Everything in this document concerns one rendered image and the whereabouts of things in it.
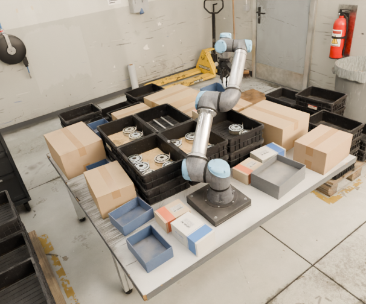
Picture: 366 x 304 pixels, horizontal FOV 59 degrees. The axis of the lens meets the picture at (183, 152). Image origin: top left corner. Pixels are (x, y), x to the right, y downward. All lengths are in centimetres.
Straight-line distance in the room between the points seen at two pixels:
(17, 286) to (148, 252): 79
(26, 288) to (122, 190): 73
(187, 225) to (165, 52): 448
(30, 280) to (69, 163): 75
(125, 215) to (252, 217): 71
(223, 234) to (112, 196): 65
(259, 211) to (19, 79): 398
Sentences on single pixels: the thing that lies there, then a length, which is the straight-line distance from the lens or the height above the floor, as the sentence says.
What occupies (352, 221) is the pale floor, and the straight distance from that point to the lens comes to 296.
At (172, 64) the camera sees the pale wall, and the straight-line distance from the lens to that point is 597.
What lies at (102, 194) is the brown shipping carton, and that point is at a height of 86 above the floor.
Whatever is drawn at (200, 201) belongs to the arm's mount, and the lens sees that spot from 187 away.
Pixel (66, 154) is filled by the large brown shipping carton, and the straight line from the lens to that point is 229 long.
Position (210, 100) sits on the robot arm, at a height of 122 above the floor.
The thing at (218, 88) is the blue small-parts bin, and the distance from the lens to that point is 237.
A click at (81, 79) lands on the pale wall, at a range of 528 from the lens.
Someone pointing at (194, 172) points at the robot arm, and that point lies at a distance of 175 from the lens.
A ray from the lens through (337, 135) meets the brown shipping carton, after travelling 229.
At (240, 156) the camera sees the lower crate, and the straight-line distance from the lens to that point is 218.
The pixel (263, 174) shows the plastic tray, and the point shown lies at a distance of 204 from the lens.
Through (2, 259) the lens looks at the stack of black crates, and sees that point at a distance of 252.
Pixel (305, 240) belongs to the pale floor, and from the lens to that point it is 272.
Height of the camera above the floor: 196
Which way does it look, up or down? 32 degrees down
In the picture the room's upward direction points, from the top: 7 degrees counter-clockwise
